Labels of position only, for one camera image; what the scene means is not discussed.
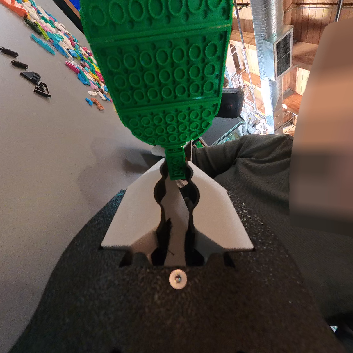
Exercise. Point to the black wedge plate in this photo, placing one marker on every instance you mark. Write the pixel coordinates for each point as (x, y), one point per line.
(42, 89)
(31, 77)

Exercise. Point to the grey desk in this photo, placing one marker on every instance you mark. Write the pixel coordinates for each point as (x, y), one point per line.
(55, 171)

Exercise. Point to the black long brick piece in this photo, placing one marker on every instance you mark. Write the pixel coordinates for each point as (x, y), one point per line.
(8, 51)
(19, 64)

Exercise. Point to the pile of colourful bricks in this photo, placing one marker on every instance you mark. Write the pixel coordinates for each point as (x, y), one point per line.
(69, 55)

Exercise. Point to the large silver duct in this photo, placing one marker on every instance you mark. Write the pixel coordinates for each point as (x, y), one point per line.
(266, 16)

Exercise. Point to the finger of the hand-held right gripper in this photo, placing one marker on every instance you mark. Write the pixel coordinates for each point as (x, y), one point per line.
(159, 151)

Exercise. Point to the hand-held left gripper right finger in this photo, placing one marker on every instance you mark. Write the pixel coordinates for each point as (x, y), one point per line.
(220, 220)

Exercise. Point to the metal vent box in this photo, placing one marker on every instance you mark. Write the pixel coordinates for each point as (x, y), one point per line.
(281, 52)

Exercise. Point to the green brick leaf model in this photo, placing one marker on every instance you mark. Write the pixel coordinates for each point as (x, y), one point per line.
(165, 69)

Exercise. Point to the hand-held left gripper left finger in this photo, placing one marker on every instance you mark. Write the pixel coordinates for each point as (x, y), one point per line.
(129, 220)

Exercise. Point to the person's right forearm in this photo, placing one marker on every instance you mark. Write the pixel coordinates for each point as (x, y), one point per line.
(248, 154)

